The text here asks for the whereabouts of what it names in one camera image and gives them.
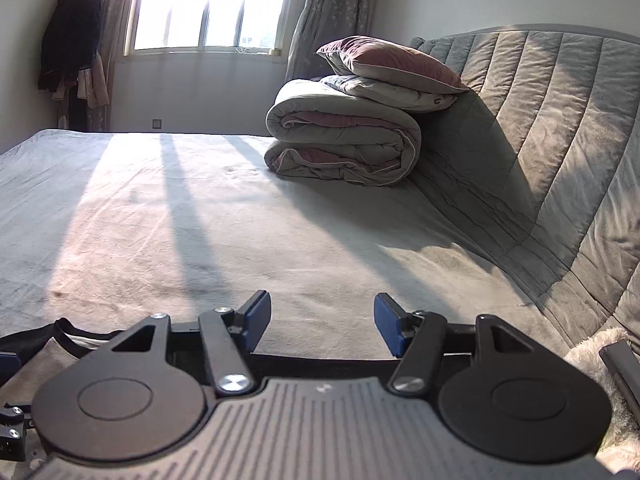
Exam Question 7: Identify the mauve pillow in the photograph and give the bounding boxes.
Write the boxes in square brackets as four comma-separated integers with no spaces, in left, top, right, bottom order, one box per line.
[316,35,471,95]

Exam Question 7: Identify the beige sweatshirt with black sleeves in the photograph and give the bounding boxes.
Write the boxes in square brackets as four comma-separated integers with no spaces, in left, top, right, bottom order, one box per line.
[0,317,128,411]

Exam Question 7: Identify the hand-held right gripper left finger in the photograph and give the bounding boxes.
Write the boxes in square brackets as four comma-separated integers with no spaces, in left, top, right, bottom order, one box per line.
[82,290,273,397]

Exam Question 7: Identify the hanging dark coat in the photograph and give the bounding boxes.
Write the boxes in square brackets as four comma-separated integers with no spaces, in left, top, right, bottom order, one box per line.
[39,0,103,93]

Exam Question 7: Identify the beige pillow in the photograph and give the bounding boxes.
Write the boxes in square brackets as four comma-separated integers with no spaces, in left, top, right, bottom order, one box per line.
[320,74,458,113]

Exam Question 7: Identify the hanging pink clothes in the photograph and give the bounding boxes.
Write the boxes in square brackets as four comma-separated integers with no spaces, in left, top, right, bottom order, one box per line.
[52,52,111,108]

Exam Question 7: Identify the patterned curtain beside duvet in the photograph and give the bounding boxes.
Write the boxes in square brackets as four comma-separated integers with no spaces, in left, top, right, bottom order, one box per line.
[285,0,376,83]

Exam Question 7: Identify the bed with grey sheet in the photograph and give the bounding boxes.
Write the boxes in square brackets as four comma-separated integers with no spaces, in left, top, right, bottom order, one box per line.
[0,129,640,480]

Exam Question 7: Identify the white fluffy dog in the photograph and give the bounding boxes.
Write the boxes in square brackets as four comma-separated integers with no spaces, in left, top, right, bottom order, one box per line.
[565,327,640,471]

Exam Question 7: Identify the window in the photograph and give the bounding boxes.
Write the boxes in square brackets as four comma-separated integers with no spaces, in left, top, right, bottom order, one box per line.
[122,0,296,58]

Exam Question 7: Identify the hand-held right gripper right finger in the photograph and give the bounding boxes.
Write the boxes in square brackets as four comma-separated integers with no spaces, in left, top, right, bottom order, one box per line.
[375,293,558,395]

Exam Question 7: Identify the patterned curtain beside coat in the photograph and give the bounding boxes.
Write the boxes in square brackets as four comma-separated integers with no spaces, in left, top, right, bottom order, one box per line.
[85,0,146,131]

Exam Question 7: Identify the folded beige and mauve duvet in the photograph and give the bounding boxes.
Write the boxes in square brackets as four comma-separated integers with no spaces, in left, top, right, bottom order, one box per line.
[265,79,422,187]

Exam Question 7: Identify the dark flat object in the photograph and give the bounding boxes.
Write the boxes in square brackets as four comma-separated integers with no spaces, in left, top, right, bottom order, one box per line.
[599,341,640,411]

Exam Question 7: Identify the grey quilted headboard cover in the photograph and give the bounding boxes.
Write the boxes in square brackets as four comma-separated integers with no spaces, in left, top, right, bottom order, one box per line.
[410,24,640,351]

